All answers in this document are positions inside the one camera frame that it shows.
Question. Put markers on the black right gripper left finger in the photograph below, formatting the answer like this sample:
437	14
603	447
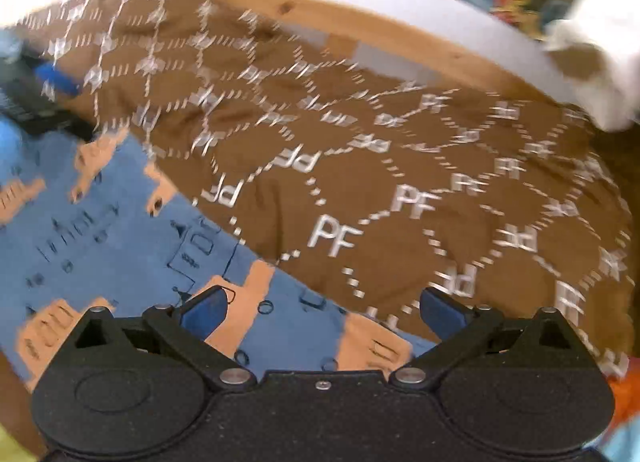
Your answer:
132	386

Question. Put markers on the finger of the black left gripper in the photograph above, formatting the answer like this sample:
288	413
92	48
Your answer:
23	80

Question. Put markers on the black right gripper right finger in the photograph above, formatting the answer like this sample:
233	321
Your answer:
509	385

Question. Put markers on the blue pants with orange cars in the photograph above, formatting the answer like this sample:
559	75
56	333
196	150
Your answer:
86	225

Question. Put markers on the colour block patchwork quilt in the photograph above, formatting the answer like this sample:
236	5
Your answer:
21	442

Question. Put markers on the brown PF patterned blanket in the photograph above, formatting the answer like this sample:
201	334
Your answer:
366	189

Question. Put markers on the white cream hanging garment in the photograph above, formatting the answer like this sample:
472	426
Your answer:
596	49

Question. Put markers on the wooden bed frame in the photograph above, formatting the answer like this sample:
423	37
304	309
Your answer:
348	26

